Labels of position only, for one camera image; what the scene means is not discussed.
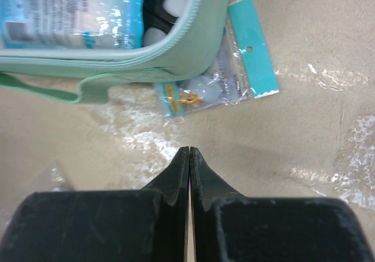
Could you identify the black handled scissors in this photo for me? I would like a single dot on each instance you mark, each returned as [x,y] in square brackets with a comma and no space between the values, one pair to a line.
[156,16]

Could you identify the teal header small packet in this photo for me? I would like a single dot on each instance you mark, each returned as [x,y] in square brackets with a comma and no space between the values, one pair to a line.
[241,70]

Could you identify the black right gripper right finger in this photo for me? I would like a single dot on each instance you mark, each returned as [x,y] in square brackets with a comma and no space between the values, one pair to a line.
[229,226]

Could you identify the large blue mask packet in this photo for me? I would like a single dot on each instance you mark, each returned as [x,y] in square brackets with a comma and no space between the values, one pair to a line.
[71,24]

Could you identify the mint green medicine case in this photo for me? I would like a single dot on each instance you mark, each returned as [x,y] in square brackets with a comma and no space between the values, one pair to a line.
[186,52]

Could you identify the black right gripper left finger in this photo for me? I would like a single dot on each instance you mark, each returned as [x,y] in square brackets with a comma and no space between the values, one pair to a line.
[148,224]

